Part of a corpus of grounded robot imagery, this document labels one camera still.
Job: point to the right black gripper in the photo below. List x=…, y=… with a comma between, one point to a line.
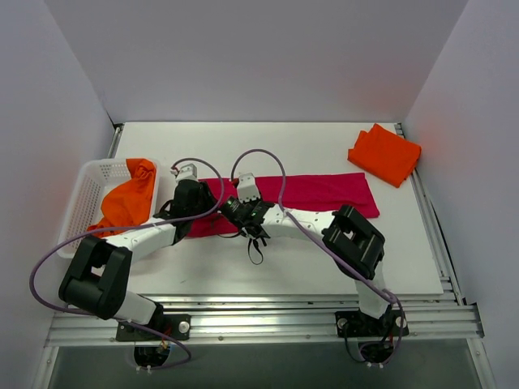
x=246, y=211

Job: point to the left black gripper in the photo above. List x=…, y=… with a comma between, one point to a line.
x=194, y=194

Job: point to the magenta t shirt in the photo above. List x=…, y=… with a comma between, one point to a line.
x=317, y=193

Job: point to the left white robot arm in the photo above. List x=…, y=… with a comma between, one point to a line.
x=97, y=278

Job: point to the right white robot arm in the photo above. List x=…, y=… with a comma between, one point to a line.
x=354, y=243

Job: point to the crumpled orange t shirt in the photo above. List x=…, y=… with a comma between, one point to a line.
x=130, y=203

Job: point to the white plastic basket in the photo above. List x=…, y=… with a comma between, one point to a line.
x=96, y=179

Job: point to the folded orange t shirt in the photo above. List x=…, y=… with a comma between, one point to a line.
x=385, y=155

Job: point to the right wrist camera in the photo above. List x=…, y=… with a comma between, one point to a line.
x=246, y=188

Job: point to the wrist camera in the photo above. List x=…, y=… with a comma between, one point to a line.
x=246, y=188
x=187, y=172

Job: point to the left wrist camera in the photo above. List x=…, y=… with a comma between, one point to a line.
x=187, y=172

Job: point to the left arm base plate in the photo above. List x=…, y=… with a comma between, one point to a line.
x=177, y=326

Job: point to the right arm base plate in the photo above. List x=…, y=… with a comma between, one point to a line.
x=356, y=324

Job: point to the aluminium rail frame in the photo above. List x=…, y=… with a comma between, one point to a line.
x=293, y=297

